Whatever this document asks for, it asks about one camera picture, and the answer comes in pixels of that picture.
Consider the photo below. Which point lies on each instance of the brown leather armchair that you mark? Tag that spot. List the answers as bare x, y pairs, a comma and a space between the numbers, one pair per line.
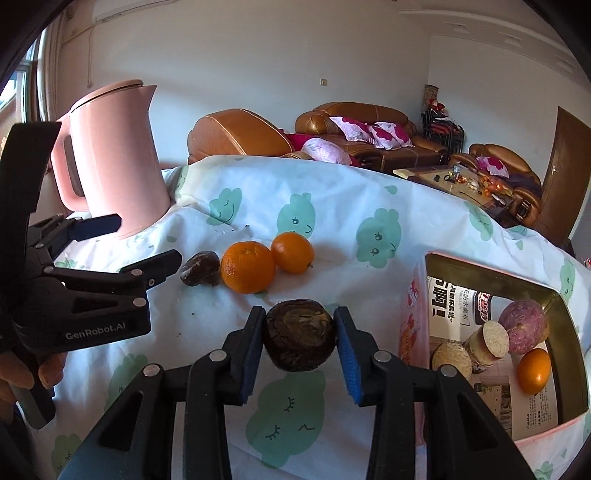
235, 134
498, 152

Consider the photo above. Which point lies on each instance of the tall patterned decoration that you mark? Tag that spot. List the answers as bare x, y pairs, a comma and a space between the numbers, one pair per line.
430, 99

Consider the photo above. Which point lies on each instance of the dark brown water chestnut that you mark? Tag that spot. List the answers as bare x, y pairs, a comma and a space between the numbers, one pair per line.
298, 334
198, 268

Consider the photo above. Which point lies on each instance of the pink cardboard box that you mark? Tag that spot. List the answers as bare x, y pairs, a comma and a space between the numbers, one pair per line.
508, 272

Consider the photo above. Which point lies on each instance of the pink pillow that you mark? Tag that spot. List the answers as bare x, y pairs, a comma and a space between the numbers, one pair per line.
328, 150

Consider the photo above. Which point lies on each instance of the white magenta floral cushion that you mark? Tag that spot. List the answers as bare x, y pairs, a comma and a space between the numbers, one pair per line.
390, 134
348, 128
491, 166

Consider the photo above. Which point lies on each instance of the window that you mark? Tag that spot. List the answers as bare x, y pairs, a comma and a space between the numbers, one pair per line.
27, 87

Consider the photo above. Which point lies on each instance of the wooden coffee table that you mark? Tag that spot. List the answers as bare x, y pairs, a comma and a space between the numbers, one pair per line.
438, 184

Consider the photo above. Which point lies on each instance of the sugarcane piece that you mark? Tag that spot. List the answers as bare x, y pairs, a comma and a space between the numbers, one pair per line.
494, 339

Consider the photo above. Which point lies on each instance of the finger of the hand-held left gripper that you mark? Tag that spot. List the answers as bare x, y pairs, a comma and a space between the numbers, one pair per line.
157, 265
99, 226

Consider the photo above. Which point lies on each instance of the pink electric kettle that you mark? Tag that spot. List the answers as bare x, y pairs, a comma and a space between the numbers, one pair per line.
120, 161

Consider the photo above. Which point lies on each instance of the pile of small oranges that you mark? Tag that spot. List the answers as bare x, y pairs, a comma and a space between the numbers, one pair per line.
491, 183

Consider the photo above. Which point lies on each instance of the stack of dark chairs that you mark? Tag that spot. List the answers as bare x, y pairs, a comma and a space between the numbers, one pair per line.
443, 134

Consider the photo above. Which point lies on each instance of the brown wooden door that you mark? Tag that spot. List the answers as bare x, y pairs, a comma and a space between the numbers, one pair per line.
565, 184

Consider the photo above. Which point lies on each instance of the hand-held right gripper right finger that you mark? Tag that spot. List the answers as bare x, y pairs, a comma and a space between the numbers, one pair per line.
351, 360

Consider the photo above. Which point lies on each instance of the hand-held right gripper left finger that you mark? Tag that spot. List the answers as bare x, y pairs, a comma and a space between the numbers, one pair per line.
253, 355

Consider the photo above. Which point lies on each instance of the purple passion fruit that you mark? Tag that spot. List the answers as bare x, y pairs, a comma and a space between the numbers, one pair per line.
524, 325

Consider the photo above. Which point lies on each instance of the brown leather sofa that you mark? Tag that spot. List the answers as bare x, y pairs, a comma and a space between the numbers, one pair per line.
360, 110

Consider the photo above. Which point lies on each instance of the person's left hand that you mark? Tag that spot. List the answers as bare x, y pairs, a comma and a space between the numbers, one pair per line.
18, 369

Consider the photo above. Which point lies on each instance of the large orange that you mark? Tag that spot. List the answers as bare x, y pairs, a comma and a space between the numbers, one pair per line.
248, 267

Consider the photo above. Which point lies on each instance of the white cloud-print tablecloth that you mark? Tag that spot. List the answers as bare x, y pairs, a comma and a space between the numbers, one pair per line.
346, 194

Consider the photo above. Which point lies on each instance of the small orange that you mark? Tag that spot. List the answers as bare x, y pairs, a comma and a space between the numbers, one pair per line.
292, 251

